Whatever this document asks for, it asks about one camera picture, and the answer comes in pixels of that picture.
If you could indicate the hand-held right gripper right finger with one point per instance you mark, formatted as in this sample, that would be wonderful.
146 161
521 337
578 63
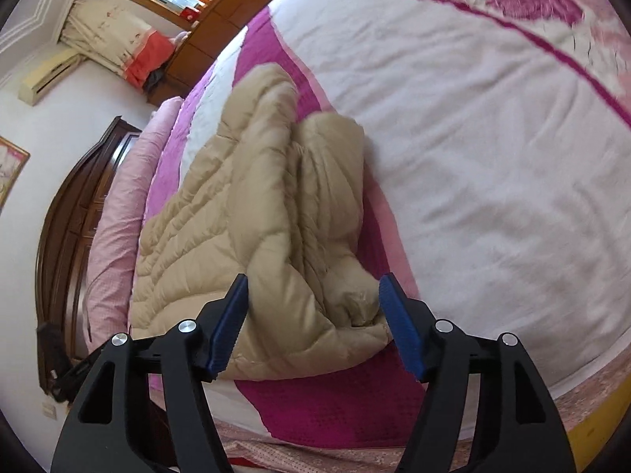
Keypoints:
402 330

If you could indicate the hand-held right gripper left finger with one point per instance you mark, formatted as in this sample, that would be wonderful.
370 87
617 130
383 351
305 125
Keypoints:
224 330

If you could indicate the beige down jacket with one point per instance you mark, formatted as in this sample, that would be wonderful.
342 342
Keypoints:
246 207

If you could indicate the dark clothes pile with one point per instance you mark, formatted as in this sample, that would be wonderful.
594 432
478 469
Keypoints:
157 81

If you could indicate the dark wooden headboard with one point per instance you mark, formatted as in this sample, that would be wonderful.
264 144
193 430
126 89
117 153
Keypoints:
74 217

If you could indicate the pink pillow roll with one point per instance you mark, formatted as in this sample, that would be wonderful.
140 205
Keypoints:
123 207

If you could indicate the pink floral striped blanket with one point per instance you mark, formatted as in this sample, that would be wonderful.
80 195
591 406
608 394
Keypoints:
493 157

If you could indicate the floral bed sheet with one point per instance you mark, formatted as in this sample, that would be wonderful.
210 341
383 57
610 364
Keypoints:
591 389

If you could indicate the long wooden cabinet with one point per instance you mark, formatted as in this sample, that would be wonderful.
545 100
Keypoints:
207 44

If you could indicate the cream and red curtain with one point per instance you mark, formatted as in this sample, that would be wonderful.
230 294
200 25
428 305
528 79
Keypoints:
108 34

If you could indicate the red box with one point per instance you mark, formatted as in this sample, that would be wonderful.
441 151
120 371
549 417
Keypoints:
190 12

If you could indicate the white wall socket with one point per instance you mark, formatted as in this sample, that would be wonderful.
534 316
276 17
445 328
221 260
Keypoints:
49 408

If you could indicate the framed wall picture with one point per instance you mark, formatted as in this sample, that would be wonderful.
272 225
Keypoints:
10 167

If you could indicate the wall air conditioner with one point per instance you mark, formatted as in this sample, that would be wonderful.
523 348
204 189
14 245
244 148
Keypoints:
47 76

